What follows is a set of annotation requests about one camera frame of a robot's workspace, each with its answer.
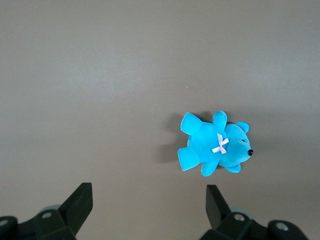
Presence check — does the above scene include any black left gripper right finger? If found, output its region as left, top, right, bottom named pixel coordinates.
left=201, top=184, right=309, bottom=240

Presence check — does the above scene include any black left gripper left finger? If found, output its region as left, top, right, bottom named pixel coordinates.
left=0, top=182, right=94, bottom=240

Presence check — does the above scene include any blue plush teddy bear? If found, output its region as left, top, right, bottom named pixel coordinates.
left=177, top=110, right=255, bottom=178

